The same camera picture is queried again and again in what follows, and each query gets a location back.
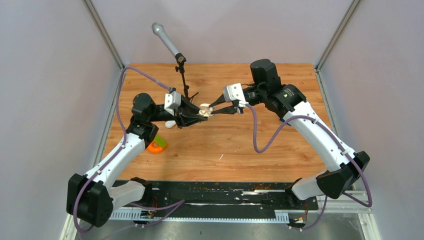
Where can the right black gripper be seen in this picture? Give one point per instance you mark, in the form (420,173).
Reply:
(231,109)

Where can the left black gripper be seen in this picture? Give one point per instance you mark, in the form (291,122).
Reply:
(187,114)

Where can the small beige charging case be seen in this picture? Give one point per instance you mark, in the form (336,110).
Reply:
(205,110)

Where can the white earbud charging case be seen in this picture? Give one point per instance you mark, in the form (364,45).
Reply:
(170,124)

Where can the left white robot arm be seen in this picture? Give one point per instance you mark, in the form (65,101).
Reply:
(92,197)

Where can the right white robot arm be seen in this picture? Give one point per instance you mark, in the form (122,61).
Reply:
(344,165)

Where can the green block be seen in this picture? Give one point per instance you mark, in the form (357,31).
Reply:
(160,141)

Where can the black tripod microphone stand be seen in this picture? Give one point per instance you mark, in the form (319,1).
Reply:
(180,60)

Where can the blue object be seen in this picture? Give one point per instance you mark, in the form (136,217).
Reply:
(282,120)

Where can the grey microphone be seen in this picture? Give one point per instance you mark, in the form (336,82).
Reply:
(160,32)

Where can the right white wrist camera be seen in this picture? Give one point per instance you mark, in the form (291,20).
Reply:
(234,92)

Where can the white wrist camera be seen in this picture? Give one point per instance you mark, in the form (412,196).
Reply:
(234,92)
(172,101)

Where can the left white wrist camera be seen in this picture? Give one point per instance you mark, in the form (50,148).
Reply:
(172,101)

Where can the orange ring toy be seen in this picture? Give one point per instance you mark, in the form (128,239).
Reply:
(156,148)

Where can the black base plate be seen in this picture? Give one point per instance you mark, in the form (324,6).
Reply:
(225,200)

